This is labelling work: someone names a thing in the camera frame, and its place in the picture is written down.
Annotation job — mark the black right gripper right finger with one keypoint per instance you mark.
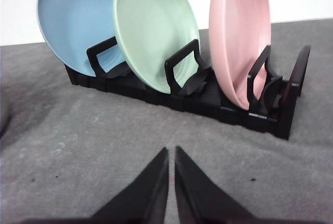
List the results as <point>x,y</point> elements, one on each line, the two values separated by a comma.
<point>200,201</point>

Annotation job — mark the black plate rack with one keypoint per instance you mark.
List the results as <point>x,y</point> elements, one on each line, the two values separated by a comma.
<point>192,87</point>

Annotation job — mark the green plate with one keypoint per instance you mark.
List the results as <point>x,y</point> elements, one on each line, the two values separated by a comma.
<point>151,31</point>

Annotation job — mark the green electric steamer pot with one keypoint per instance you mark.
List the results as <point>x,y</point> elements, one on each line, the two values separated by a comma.
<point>4,121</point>

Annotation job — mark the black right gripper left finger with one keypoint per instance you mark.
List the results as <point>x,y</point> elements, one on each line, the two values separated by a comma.
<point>143,200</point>

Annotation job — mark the blue plate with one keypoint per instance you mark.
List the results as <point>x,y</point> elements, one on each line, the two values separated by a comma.
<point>71,27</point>

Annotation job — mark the pink plate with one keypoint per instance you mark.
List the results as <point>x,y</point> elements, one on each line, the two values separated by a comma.
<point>240,32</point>

